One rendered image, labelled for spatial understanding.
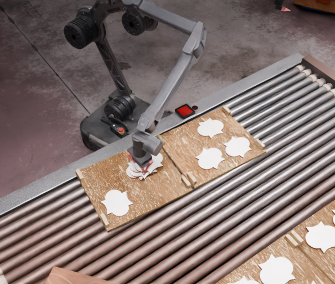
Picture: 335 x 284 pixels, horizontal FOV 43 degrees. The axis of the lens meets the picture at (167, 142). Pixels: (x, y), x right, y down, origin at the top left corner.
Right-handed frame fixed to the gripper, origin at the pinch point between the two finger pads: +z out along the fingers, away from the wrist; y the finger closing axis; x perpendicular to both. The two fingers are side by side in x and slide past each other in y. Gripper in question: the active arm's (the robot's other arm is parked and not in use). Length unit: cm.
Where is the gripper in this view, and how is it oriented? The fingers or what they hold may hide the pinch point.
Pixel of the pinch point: (140, 165)
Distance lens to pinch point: 193.3
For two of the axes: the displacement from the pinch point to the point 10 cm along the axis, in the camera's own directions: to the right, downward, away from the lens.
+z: -0.1, 6.7, 7.4
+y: -6.3, -5.8, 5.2
